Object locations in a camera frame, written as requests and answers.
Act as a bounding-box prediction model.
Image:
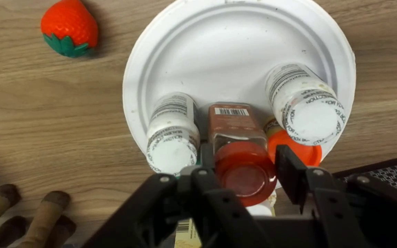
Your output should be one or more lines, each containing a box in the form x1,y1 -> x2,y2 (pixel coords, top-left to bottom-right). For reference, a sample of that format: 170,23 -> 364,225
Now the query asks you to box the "white pill bottle blue label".
265,63 -> 346,146

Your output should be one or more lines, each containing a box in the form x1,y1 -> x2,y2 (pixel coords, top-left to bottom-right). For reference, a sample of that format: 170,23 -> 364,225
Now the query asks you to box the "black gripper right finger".
276,146 -> 397,248

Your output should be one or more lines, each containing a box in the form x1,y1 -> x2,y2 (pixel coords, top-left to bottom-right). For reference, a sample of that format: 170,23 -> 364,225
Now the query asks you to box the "brown moose plush toy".
0,183 -> 77,248

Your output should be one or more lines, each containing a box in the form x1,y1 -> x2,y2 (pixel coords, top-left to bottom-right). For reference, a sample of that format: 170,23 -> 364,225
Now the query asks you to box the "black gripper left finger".
83,143 -> 270,248

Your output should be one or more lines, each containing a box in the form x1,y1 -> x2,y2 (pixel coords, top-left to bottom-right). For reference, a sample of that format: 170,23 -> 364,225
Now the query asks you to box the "red strawberry plush toy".
40,0 -> 100,58

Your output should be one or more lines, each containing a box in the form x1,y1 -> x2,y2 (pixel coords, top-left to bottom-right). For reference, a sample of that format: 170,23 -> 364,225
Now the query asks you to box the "orange lid spice jar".
208,102 -> 276,207

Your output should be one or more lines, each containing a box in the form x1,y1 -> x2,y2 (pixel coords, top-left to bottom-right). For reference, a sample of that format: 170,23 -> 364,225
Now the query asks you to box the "orange lid play-doh can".
264,119 -> 323,167

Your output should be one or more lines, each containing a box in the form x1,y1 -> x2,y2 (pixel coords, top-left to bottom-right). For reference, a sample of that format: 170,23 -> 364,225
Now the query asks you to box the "white round plate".
123,0 -> 357,150

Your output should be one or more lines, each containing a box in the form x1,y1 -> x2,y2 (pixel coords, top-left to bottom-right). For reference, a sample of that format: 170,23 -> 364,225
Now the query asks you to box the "grey basket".
334,158 -> 397,190

